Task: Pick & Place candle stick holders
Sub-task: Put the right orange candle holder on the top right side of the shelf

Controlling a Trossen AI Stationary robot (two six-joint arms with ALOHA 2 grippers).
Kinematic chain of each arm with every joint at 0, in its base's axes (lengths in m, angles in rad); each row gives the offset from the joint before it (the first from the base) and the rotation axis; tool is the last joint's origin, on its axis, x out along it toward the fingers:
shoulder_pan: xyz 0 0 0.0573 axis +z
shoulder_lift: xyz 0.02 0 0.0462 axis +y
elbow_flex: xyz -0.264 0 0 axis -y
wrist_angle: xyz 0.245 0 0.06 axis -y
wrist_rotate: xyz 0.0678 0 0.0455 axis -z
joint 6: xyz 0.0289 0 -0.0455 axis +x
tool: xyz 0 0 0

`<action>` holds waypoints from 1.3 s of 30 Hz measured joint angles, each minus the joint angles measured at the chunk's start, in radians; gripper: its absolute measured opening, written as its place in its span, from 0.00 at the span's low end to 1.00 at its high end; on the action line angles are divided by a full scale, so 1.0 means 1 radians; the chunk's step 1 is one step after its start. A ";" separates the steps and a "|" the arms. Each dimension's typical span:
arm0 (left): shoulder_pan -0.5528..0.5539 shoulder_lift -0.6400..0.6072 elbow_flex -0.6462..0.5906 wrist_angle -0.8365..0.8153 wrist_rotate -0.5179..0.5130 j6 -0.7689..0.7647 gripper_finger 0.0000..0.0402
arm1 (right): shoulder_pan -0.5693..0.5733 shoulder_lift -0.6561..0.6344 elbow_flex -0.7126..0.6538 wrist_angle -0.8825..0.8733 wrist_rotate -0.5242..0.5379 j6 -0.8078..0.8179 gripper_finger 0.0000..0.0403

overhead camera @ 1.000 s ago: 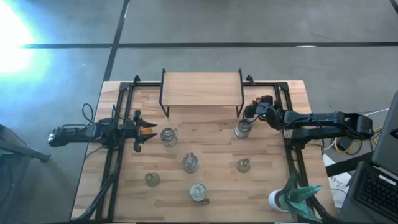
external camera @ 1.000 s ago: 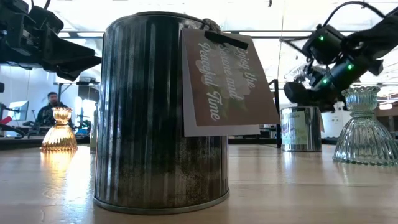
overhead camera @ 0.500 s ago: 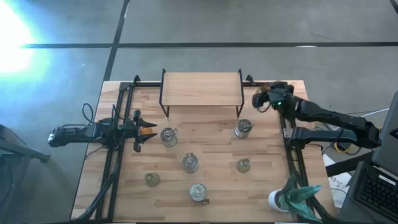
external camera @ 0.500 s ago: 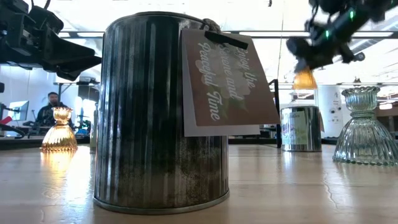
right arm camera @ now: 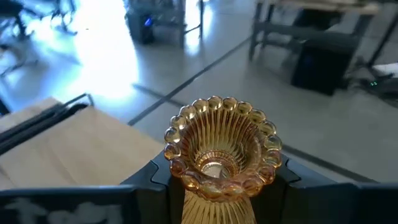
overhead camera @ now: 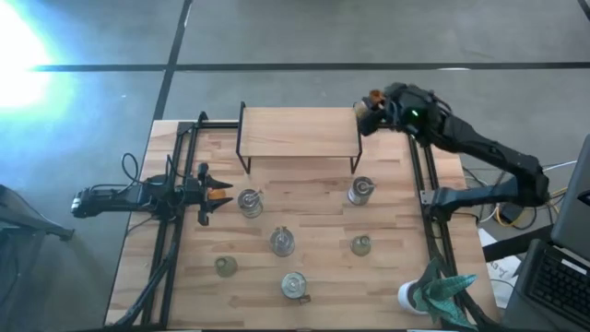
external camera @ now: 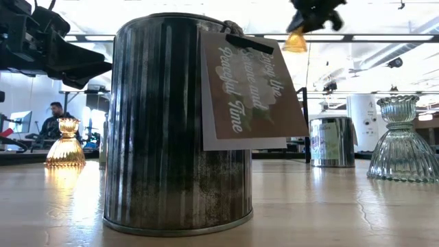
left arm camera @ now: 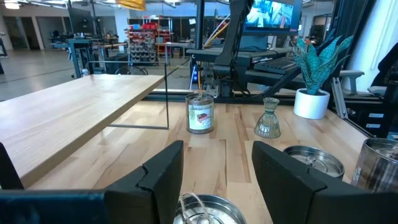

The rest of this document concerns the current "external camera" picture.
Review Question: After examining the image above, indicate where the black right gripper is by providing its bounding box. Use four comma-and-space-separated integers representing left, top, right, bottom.
286, 0, 347, 34

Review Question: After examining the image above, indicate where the dark striped candle tin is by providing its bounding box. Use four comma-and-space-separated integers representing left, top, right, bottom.
102, 12, 254, 237

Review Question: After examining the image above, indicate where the silver candle tin flower label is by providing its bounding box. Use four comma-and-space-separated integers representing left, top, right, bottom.
309, 116, 357, 168

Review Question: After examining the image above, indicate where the wooden shelf black metal frame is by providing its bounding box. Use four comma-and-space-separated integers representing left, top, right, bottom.
296, 86, 312, 164

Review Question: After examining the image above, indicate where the person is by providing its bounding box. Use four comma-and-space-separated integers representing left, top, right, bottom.
39, 101, 82, 141

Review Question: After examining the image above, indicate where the computer monitor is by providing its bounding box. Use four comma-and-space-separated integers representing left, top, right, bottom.
8, 110, 32, 134

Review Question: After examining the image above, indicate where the brown printed gift tag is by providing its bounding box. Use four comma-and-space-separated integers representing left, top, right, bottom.
200, 30, 309, 152

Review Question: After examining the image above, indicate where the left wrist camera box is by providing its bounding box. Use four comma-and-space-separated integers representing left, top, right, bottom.
31, 5, 71, 38

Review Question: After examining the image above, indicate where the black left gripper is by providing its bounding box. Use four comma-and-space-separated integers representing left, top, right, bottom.
0, 6, 113, 90

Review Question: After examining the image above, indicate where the amber glass candlestick holder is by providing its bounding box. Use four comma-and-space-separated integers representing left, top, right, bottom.
281, 26, 309, 54
44, 117, 86, 168

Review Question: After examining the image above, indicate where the clear glass candlestick holder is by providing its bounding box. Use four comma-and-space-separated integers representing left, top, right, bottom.
366, 95, 439, 183

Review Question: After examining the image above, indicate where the white cylindrical column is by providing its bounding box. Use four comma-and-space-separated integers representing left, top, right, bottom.
346, 94, 380, 152

